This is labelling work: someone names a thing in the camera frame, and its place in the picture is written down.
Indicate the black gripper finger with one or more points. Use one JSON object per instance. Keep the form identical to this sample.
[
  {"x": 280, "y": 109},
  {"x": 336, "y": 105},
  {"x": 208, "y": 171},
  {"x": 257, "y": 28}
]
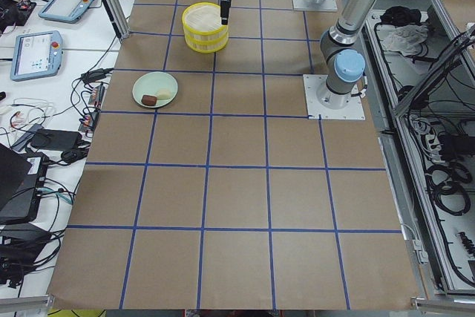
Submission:
[{"x": 225, "y": 6}]

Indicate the yellow steamer layer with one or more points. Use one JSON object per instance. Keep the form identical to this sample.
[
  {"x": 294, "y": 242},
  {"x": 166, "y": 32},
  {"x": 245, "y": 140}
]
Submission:
[
  {"x": 207, "y": 46},
  {"x": 203, "y": 18}
]

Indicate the white steamed bun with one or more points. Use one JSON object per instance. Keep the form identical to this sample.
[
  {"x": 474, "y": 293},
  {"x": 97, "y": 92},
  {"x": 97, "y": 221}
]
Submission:
[{"x": 163, "y": 94}]

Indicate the light green plate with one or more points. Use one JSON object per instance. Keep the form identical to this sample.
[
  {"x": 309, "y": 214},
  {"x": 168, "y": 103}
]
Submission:
[{"x": 150, "y": 83}]

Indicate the brown steamed bun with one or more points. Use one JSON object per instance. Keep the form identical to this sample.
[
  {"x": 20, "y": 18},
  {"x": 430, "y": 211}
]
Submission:
[{"x": 148, "y": 100}]

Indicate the far blue teach pendant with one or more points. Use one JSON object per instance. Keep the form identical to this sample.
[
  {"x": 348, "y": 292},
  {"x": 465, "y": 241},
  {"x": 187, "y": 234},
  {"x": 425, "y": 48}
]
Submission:
[{"x": 67, "y": 11}]

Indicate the blue teach pendant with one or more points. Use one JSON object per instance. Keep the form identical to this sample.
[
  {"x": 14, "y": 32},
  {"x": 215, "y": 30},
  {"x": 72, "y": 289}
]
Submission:
[
  {"x": 67, "y": 11},
  {"x": 36, "y": 55}
]

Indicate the white crumpled cloth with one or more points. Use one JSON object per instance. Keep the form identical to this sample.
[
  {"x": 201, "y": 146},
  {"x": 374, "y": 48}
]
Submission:
[{"x": 406, "y": 40}]

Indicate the near blue teach pendant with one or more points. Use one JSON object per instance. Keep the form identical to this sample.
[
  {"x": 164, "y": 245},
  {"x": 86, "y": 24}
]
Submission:
[{"x": 36, "y": 55}]

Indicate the black laptop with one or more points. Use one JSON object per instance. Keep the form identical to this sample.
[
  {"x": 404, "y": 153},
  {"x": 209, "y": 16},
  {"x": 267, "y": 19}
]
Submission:
[{"x": 22, "y": 176}]

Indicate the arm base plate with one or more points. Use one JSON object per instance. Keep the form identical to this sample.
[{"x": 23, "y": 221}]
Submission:
[
  {"x": 315, "y": 5},
  {"x": 322, "y": 104}
]

